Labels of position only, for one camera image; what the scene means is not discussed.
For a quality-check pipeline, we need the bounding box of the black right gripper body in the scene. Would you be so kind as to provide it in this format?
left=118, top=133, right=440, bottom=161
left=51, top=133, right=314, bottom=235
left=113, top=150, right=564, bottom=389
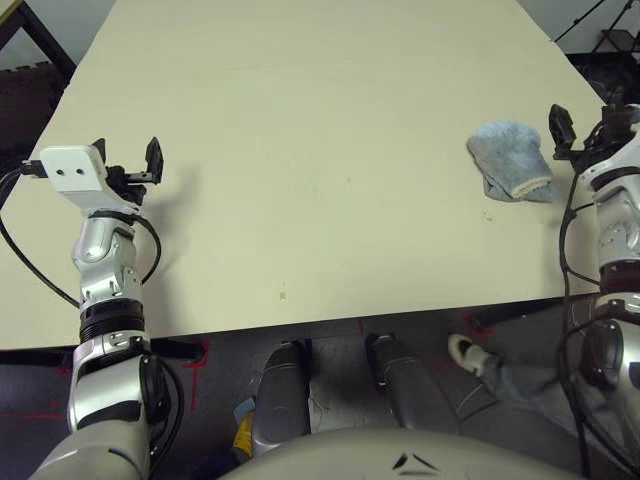
left=559, top=104, right=633, bottom=166

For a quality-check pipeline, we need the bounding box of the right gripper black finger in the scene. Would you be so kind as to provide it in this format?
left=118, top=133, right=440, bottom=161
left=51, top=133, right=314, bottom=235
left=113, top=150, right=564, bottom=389
left=548, top=103, right=577, bottom=161

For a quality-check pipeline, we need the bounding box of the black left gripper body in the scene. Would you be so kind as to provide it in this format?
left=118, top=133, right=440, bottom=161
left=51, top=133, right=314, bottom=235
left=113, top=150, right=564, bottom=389
left=102, top=164, right=151, bottom=206

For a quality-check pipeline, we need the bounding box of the light blue terry rag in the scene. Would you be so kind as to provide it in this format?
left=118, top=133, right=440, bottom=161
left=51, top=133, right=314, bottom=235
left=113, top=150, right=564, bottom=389
left=466, top=119, right=556, bottom=204

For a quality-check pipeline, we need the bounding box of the dark foam puzzle mat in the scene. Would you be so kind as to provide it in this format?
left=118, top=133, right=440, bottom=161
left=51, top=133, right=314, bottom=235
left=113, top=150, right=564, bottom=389
left=0, top=62, right=69, bottom=156

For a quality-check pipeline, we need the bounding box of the black tripod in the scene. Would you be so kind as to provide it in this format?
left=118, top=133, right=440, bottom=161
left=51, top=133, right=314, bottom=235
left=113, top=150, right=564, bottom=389
left=552, top=0, right=640, bottom=56

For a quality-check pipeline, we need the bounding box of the dark framed desk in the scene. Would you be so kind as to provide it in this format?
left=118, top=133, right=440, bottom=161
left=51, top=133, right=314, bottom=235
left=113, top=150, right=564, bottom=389
left=0, top=0, right=79, bottom=71

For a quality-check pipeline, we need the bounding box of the black table foot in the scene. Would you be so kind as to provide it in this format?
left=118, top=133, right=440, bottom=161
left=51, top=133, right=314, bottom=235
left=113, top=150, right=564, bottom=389
left=149, top=339, right=210, bottom=362

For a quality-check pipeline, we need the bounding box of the white bystander shoe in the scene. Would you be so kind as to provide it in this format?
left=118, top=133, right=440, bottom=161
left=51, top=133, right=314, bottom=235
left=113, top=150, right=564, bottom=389
left=448, top=334, right=501, bottom=376

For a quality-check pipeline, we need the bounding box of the bystander grey jeans leg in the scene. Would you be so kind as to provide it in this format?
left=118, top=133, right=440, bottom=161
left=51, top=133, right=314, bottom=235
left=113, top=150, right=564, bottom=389
left=479, top=359, right=601, bottom=426

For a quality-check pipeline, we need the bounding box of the grey robot left leg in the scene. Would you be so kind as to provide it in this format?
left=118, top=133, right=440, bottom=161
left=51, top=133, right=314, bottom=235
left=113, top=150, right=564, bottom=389
left=251, top=344, right=312, bottom=459

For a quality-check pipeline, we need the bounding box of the grey robot leg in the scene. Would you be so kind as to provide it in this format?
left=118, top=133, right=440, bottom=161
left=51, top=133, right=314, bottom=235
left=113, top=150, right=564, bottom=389
left=251, top=344, right=312, bottom=459
left=364, top=333, right=461, bottom=436

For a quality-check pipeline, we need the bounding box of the grey robot right leg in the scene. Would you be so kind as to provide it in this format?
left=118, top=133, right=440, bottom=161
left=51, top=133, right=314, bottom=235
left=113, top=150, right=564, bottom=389
left=364, top=333, right=461, bottom=436

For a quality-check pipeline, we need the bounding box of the grey robot torso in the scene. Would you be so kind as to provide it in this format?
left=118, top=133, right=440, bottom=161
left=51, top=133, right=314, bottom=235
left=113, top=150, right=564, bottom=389
left=214, top=428, right=566, bottom=480

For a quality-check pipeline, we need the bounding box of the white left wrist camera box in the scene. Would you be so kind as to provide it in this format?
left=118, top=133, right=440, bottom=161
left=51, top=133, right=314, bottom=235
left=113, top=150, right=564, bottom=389
left=38, top=144, right=144, bottom=217

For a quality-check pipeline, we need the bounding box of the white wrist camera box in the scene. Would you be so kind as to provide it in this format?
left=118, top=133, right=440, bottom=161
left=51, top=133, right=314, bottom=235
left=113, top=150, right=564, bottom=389
left=38, top=144, right=144, bottom=217
left=582, top=103, right=640, bottom=196

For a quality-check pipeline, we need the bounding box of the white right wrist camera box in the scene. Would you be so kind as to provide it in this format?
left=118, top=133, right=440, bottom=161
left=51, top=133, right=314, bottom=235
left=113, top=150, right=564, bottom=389
left=582, top=103, right=640, bottom=196

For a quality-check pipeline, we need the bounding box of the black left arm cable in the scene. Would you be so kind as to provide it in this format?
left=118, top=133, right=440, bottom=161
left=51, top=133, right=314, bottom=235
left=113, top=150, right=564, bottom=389
left=0, top=159, right=164, bottom=311

